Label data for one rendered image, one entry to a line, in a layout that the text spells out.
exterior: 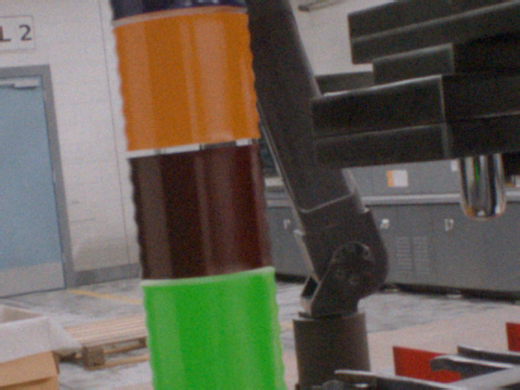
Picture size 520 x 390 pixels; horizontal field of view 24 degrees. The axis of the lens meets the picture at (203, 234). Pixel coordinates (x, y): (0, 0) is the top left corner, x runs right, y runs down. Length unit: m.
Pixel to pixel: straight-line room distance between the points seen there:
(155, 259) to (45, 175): 11.51
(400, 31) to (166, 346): 0.30
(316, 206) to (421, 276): 7.48
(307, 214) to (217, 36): 0.67
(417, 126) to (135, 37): 0.23
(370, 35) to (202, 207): 0.31
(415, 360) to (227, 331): 0.60
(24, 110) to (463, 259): 5.28
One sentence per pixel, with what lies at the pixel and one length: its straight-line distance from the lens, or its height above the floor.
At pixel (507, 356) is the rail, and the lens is 0.70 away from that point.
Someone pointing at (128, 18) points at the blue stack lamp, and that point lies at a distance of 0.32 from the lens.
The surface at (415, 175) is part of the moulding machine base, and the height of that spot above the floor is 0.84.
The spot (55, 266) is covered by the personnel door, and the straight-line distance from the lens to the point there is 11.86.
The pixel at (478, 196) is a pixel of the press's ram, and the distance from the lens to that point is 0.54.
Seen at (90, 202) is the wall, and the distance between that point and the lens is 12.00.
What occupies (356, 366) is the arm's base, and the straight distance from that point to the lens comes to 1.01.
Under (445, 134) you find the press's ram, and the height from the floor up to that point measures 1.12.
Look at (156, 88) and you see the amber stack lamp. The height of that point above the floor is 1.14.
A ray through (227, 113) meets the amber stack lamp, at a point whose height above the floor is 1.13.
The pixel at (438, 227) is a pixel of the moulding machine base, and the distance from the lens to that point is 8.21.
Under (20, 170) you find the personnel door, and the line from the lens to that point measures 11.76.
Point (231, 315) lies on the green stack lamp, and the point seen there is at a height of 1.07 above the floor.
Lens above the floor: 1.12
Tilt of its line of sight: 4 degrees down
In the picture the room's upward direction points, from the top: 6 degrees counter-clockwise
